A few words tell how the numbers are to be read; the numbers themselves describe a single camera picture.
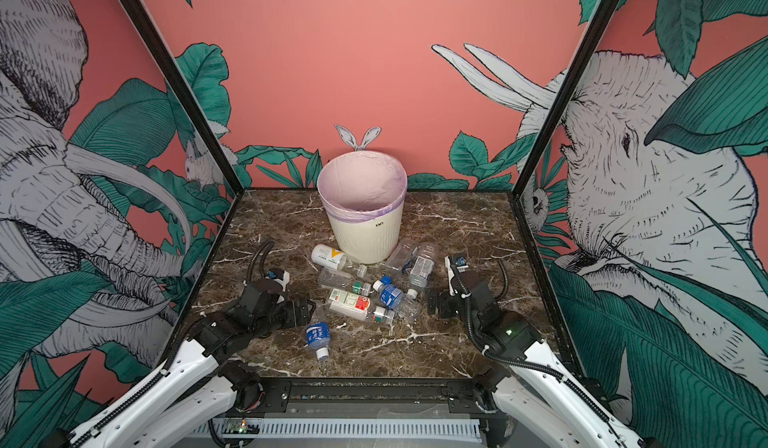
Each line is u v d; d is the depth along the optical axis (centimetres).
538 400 57
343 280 95
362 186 96
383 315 88
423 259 93
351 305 84
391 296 86
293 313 69
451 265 66
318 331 79
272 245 105
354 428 74
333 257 93
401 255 103
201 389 59
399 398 75
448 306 66
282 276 73
